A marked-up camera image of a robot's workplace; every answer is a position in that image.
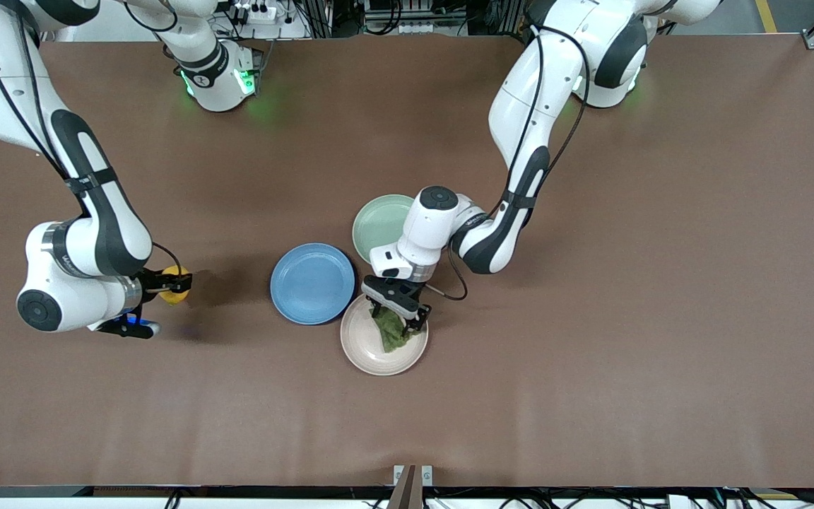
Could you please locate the yellow lemon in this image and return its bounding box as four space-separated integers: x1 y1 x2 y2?
159 265 191 306

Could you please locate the green lettuce leaf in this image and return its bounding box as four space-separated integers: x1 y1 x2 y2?
372 308 416 353

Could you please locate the beige plate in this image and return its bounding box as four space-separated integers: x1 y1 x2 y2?
340 293 430 376

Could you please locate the blue plate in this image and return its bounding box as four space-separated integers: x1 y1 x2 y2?
270 242 356 326

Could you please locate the pale green plate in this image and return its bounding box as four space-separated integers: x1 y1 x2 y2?
352 194 416 267

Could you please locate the equipment rack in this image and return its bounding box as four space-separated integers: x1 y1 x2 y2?
363 0 466 36

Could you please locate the white power strip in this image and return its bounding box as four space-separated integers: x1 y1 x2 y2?
232 0 278 23

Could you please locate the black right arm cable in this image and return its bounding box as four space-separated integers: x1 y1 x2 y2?
0 0 183 291

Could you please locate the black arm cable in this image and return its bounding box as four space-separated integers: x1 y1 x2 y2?
0 0 183 291
425 25 589 302

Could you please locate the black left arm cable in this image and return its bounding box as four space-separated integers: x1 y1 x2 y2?
425 25 589 302

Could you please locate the silver metal bracket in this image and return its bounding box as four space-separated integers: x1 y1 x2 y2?
393 464 434 488

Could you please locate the brown mounting post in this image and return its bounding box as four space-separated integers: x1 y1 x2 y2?
387 464 419 509

